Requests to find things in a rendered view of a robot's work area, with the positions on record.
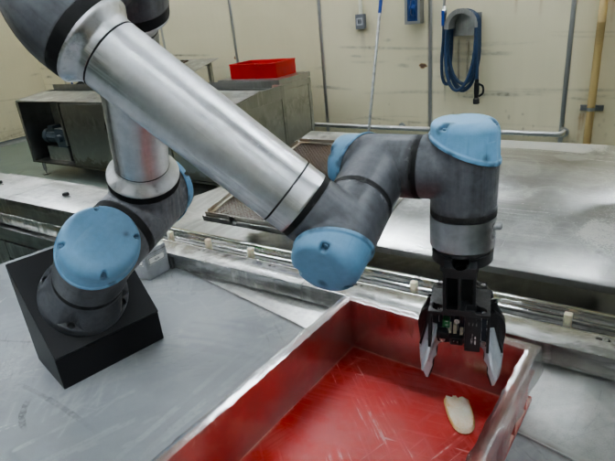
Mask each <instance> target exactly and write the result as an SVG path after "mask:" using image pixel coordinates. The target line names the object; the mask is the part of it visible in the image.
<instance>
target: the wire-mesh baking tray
mask: <svg viewBox="0 0 615 461"><path fill-rule="evenodd" d="M334 141H335V140H321V139H306V138H299V142H298V140H296V141H295V142H294V143H293V144H292V145H290V146H289V147H290V148H292V149H293V150H294V151H295V150H296V149H295V148H297V146H298V147H300V148H299V149H301V150H302V148H303V147H304V148H303V150H304V151H305V153H306V155H308V154H309V153H310V156H311V157H310V156H309V155H308V158H309V159H310V161H311V163H312V164H311V163H310V162H309V160H308V162H309V163H310V164H311V165H312V166H314V164H315V165H316V162H315V161H314V159H315V160H316V158H315V157H314V155H313V154H312V152H311V151H310V149H309V147H308V144H309V146H310V148H312V149H313V147H314V146H315V147H314V149H315V150H316V152H317V153H318V155H319V156H320V158H321V159H322V160H323V162H322V161H321V160H320V158H319V157H318V158H319V159H318V160H320V162H321V164H320V163H319V165H320V167H319V166H318V168H319V171H320V172H322V171H321V170H324V169H322V167H324V165H325V166H326V163H328V161H326V159H325V157H326V158H327V156H326V155H325V153H324V152H323V151H322V149H320V148H319V150H320V151H319V150H318V148H317V147H316V145H314V144H318V145H321V147H323V148H324V146H325V147H326V149H327V150H328V151H329V153H331V152H330V148H331V145H332V144H333V143H334ZM301 143H303V144H306V145H307V149H308V151H309V152H308V151H307V149H306V147H305V146H303V147H302V145H303V144H302V145H301ZM312 144H313V145H314V146H313V145H312ZM323 145H324V146H323ZM328 145H329V147H330V148H329V147H328ZM312 146H313V147H312ZM301 147H302V148H301ZM314 149H313V150H314ZM324 149H325V148H324ZM324 149H323V150H324ZM313 150H312V151H313ZM324 151H326V150H324ZM296 152H297V153H298V154H299V155H301V153H300V152H299V150H298V148H297V150H296ZM326 152H327V151H326ZM321 153H322V154H323V155H322V154H321ZM301 156H302V155H301ZM322 156H323V157H322ZM324 156H325V157H324ZM302 157H303V156H302ZM303 158H304V157H303ZM311 158H312V159H313V158H314V159H313V160H312V159H311ZM316 161H317V160H316ZM324 161H325V162H326V163H325V162H324ZM317 162H318V161H317ZM313 163H314V164H313ZM323 164H324V165H323ZM316 166H317V165H316ZM324 168H325V167H324ZM320 169H321V170H320ZM326 169H327V168H326ZM324 171H325V170H324ZM322 173H323V172H322ZM323 174H324V173H323ZM327 174H328V170H327V172H326V171H325V174H324V175H325V176H328V175H327ZM232 198H234V196H233V195H232V194H231V193H228V194H227V195H225V196H224V197H223V198H221V199H220V200H219V201H217V202H216V203H215V204H214V205H212V206H211V207H210V208H208V211H205V214H206V216H208V217H213V218H219V219H224V220H230V219H229V217H230V216H232V217H235V216H236V215H235V212H234V214H231V215H228V214H229V213H232V212H233V211H234V210H235V209H234V210H233V208H236V207H238V208H239V205H240V204H239V203H238V202H240V203H241V201H237V200H238V199H235V198H234V200H231V199H232ZM228 200H231V202H230V201H229V202H228V203H227V201H228ZM235 200H236V201H237V203H236V202H235V203H236V204H239V205H238V206H236V207H233V205H234V206H235V205H236V204H235V203H234V204H233V203H232V201H233V202H234V201H235ZM225 202H226V203H225ZM224 203H225V204H224ZM230 203H232V204H231V205H230V206H232V207H233V208H231V207H230V206H229V207H230V208H231V209H232V210H233V211H231V212H229V211H228V210H230V208H229V207H228V206H227V205H226V204H228V205H229V204H230ZM242 204H243V203H242ZM242 204H241V205H240V206H243V205H244V204H243V205H242ZM223 205H225V206H227V207H228V208H229V209H227V210H225V209H226V208H227V207H226V208H225V207H224V206H223ZM221 206H222V207H224V208H223V209H224V211H221V210H222V208H221ZM245 206H246V205H245ZM245 206H244V208H246V207H247V206H246V207H245ZM219 208H220V209H221V210H220V211H221V214H220V212H219V213H216V211H217V210H218V211H219ZM216 209H217V210H216ZM240 209H243V207H241V208H240ZM248 209H249V208H248ZM244 210H245V211H246V210H247V208H246V209H243V210H240V212H241V211H243V213H240V212H239V211H238V210H237V211H236V210H235V211H236V212H237V213H238V212H239V213H240V214H237V213H236V214H237V217H235V220H236V221H240V222H244V223H250V224H255V225H261V226H265V227H271V228H274V226H273V225H272V224H270V223H269V222H268V221H264V220H262V219H260V218H259V217H261V216H259V215H258V214H257V213H256V214H254V212H253V213H252V212H251V211H252V210H251V211H250V210H249V211H248V210H247V211H246V212H244ZM214 211H215V212H214ZM218 211H217V212H218ZM225 211H228V212H227V213H224V212H225ZM222 212H223V213H224V214H222ZM247 212H251V213H252V214H254V215H256V216H257V215H258V216H257V217H255V218H257V219H258V218H259V219H258V220H256V219H255V218H253V217H252V216H253V215H252V214H251V213H250V214H249V213H248V214H249V215H250V216H251V215H252V216H251V217H252V218H253V219H254V220H253V219H252V218H251V217H250V216H249V217H250V219H248V218H249V217H248V216H247V215H248V214H247ZM244 213H246V214H247V215H245V214H244ZM225 214H227V215H225ZM242 214H244V216H243V215H242ZM233 215H235V216H233ZM238 215H240V216H241V215H242V216H241V217H238ZM245 216H247V217H248V218H246V217H245ZM243 217H245V218H243Z"/></svg>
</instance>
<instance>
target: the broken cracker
mask: <svg viewBox="0 0 615 461"><path fill-rule="evenodd" d="M444 404H445V408H446V412H447V415H448V419H449V421H450V423H451V425H452V427H453V428H454V429H455V430H456V431H457V432H458V433H460V434H471V433H472V432H473V430H474V427H475V419H474V414H473V411H472V408H471V405H470V402H469V400H468V399H466V398H464V397H463V396H461V397H459V398H458V397H457V396H456V395H452V397H450V396H447V395H446V397H445V399H444Z"/></svg>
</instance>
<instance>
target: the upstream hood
mask: <svg viewBox="0 0 615 461"><path fill-rule="evenodd" d="M107 193H108V190H104V189H98V188H87V187H82V186H76V185H70V184H64V183H59V182H53V181H47V180H42V179H35V178H30V177H20V176H13V175H8V174H2V173H0V212H2V213H5V214H9V215H14V216H18V217H21V218H25V219H30V220H36V221H40V222H44V223H48V224H52V225H56V226H60V227H62V226H63V224H64V223H65V222H66V221H67V219H68V218H69V217H71V216H72V215H73V214H75V213H76V212H78V211H80V210H82V209H86V208H89V207H94V206H95V205H96V204H97V203H98V202H99V201H100V200H101V199H102V198H103V197H104V196H105V195H106V194H107Z"/></svg>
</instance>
